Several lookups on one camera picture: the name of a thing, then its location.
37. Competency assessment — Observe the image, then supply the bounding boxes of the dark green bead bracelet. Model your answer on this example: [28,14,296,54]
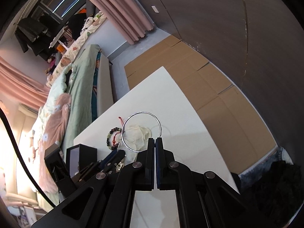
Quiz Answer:
[105,127,123,150]

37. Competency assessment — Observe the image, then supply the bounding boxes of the silver bangle ring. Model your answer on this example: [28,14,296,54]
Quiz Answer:
[120,111,163,152]

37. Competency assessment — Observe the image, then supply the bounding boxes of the black jewelry box white interior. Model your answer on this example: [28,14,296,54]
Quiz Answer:
[66,144,97,177]

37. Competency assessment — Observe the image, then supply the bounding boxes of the pink duck pattern blanket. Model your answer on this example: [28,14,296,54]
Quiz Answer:
[39,93,72,194]

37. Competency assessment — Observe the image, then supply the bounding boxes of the cream fabric pouch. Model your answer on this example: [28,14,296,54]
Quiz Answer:
[123,125,151,152]

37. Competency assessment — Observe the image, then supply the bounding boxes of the flattened brown cardboard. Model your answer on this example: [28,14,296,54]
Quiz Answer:
[125,36,276,173]

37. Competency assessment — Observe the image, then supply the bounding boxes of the green bed sheet mattress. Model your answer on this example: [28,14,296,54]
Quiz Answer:
[61,44,101,151]

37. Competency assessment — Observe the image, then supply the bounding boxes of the pink curtain left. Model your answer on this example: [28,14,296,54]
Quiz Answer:
[1,57,50,110]

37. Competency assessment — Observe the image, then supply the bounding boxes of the pink curtain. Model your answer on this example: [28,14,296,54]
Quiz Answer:
[1,57,50,110]
[89,0,154,45]

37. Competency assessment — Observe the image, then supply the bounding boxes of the white side table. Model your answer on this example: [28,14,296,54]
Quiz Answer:
[74,67,235,187]

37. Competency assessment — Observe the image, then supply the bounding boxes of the small white folding table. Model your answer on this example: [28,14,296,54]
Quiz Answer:
[49,27,68,50]

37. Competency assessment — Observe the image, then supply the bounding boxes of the hanging dark clothes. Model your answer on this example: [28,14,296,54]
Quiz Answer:
[14,17,51,56]

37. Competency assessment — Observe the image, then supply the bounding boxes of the pink curtain right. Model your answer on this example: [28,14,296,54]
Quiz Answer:
[89,0,154,45]

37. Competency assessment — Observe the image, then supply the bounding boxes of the black cable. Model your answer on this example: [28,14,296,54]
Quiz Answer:
[0,108,57,208]

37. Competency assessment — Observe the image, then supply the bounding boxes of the red string bracelet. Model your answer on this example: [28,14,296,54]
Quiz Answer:
[111,116,125,149]

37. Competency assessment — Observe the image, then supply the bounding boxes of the window with dark frame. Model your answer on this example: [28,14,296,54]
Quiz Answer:
[29,0,86,23]

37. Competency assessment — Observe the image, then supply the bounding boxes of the dark wood wall panel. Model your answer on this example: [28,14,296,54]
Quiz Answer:
[138,0,303,164]

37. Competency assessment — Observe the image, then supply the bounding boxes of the white wall socket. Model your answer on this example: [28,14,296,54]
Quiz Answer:
[151,6,159,13]

